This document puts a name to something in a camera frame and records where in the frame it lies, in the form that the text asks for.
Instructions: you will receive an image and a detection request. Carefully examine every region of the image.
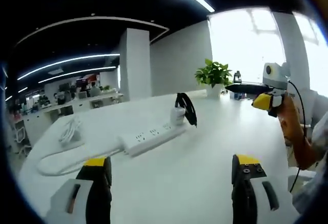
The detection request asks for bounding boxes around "dark flat object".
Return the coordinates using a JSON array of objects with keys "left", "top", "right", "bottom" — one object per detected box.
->
[{"left": 224, "top": 84, "right": 270, "bottom": 94}]

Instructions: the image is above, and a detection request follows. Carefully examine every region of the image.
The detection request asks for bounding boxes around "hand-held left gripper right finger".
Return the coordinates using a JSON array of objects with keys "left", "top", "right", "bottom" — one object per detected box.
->
[{"left": 231, "top": 154, "right": 280, "bottom": 224}]

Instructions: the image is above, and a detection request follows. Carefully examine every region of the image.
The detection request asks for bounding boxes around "green potted plant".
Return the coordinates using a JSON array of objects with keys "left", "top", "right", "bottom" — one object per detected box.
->
[{"left": 194, "top": 58, "right": 233, "bottom": 99}]

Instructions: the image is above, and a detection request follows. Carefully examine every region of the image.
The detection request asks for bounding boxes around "black desktop device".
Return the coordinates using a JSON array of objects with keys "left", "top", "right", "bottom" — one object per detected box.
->
[{"left": 232, "top": 70, "right": 243, "bottom": 84}]

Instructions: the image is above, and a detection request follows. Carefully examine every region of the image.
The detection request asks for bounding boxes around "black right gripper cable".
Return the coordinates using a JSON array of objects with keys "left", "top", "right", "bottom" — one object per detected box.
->
[{"left": 287, "top": 79, "right": 309, "bottom": 194}]

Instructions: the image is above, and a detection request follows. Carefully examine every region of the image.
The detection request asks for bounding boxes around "white desk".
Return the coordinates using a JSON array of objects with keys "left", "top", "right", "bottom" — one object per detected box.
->
[{"left": 19, "top": 89, "right": 308, "bottom": 224}]

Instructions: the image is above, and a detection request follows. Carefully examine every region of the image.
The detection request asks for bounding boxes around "white power strip cable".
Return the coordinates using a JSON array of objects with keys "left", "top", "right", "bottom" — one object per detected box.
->
[{"left": 36, "top": 117, "right": 124, "bottom": 176}]

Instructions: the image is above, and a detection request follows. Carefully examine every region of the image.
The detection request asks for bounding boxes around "white office chair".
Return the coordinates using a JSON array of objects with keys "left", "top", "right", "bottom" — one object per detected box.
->
[{"left": 13, "top": 120, "right": 33, "bottom": 155}]

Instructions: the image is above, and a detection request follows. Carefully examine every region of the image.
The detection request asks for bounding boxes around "white power strip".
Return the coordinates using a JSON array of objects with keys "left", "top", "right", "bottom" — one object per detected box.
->
[{"left": 117, "top": 123, "right": 187, "bottom": 157}]

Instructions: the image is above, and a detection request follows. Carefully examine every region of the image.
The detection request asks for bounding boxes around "white charger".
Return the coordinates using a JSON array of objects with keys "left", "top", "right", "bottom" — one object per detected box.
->
[{"left": 169, "top": 106, "right": 187, "bottom": 126}]

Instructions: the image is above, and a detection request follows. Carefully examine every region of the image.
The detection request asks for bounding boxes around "black charger cable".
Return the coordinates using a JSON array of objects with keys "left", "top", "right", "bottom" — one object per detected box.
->
[{"left": 175, "top": 92, "right": 198, "bottom": 128}]

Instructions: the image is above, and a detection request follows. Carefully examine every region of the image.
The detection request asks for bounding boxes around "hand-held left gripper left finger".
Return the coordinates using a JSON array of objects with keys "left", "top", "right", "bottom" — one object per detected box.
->
[{"left": 50, "top": 156, "right": 113, "bottom": 224}]

